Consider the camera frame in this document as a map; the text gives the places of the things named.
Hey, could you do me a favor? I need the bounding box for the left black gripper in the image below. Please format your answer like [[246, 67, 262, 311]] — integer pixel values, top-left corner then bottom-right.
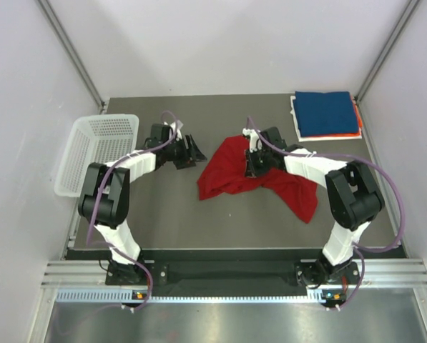
[[163, 133, 207, 169]]

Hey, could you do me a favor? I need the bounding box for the red t-shirt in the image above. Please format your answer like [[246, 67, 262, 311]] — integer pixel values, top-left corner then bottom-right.
[[197, 136, 318, 224]]

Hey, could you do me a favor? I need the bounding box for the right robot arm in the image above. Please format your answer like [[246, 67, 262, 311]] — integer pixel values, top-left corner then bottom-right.
[[242, 127, 385, 288]]

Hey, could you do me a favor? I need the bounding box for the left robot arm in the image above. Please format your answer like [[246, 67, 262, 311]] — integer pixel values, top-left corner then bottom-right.
[[78, 120, 207, 286]]

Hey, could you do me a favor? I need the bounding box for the folded white t-shirt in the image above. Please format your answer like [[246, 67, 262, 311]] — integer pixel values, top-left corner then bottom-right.
[[290, 95, 363, 142]]

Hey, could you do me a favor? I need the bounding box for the folded blue t-shirt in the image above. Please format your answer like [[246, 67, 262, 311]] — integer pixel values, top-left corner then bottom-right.
[[295, 91, 352, 137]]

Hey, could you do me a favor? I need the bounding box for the white plastic basket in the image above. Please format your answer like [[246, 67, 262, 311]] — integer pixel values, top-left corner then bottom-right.
[[54, 114, 139, 198]]

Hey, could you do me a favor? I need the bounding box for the folded orange t-shirt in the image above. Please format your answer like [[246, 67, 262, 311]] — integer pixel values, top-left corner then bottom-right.
[[332, 101, 363, 139]]

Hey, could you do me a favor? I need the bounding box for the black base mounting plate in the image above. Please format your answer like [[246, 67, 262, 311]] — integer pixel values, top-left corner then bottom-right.
[[107, 249, 359, 287]]

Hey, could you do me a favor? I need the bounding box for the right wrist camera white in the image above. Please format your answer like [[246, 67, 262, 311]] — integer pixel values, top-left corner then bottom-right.
[[242, 128, 262, 152]]

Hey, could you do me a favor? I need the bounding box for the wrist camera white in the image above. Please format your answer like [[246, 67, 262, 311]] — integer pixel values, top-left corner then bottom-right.
[[163, 120, 183, 142], [242, 128, 262, 152]]

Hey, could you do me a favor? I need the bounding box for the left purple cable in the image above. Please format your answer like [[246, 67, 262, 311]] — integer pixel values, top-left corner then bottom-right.
[[86, 110, 177, 312]]

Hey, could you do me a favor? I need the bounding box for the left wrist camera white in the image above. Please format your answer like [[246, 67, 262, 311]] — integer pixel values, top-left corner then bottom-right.
[[163, 120, 183, 142]]

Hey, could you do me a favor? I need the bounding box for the left aluminium frame post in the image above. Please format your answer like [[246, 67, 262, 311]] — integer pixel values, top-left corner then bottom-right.
[[35, 0, 106, 114]]

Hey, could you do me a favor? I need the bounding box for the aluminium frame post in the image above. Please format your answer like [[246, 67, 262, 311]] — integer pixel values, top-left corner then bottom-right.
[[35, 0, 106, 114], [354, 0, 422, 103]]

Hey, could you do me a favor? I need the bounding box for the slotted grey cable duct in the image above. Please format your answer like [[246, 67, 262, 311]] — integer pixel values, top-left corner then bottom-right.
[[57, 285, 346, 304]]

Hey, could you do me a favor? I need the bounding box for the right aluminium frame post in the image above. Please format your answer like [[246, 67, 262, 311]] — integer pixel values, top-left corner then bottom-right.
[[354, 0, 422, 103]]

